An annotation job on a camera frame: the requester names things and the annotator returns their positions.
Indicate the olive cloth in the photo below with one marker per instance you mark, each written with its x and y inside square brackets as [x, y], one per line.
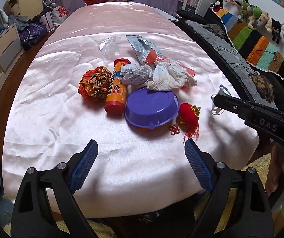
[215, 31]

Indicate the grey flat board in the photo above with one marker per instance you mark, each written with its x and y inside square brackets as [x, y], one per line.
[168, 14]

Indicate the black and white bag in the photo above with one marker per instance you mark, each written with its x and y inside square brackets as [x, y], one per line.
[45, 17]

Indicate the red paper piece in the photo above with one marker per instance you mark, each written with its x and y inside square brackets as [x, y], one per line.
[154, 55]

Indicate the red envelope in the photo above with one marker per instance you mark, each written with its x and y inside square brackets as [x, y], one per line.
[190, 70]

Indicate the white red-print shopping bag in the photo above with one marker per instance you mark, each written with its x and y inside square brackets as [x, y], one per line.
[60, 14]

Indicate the orange patterned wrapper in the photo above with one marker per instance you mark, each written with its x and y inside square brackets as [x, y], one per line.
[94, 84]

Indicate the red lantern ornament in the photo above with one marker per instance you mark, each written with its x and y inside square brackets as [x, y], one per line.
[188, 116]

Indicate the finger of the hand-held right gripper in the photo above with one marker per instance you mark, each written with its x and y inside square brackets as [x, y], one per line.
[231, 105]

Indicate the purple plastic bowl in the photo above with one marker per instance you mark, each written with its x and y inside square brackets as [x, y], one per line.
[149, 106]

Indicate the row of plush toys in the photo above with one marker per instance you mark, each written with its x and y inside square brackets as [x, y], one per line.
[255, 13]

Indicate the clear plastic bag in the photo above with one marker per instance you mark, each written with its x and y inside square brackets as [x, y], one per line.
[108, 45]

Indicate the beige cabinet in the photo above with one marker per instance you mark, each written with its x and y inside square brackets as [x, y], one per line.
[5, 47]

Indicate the brown mottled cushion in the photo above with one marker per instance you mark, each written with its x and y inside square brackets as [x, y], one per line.
[263, 88]

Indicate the striped crocheted blanket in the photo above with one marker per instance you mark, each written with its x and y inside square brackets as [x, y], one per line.
[253, 42]

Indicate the pink satin tablecloth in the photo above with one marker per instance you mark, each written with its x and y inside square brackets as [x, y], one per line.
[57, 129]

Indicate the grey foil wrapper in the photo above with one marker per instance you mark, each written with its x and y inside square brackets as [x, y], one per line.
[134, 75]

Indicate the cardboard box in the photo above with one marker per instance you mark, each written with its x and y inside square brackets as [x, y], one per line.
[11, 6]

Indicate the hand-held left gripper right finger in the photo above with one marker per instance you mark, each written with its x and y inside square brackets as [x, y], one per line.
[199, 163]

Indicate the yellow fluffy rug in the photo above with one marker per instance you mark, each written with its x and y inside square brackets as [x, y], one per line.
[258, 163]

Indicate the white tissue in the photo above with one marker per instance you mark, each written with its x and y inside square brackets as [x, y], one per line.
[168, 76]

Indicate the orange tube bottle red cap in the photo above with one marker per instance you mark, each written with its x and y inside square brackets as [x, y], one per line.
[116, 94]

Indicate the purple bag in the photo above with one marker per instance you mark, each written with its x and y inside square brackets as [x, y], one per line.
[32, 36]

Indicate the silver snack wrapper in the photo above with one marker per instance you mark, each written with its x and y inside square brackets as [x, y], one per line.
[138, 45]

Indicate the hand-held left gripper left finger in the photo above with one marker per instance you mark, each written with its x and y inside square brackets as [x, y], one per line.
[85, 163]

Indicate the grey clothes heap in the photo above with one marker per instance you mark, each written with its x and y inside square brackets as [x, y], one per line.
[20, 21]

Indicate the clear plastic packaging piece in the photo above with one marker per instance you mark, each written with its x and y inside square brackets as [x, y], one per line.
[216, 110]

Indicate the grey fluffy sofa cover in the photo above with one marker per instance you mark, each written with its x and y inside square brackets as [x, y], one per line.
[221, 49]

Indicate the black pillow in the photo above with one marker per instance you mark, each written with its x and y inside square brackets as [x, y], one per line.
[191, 14]

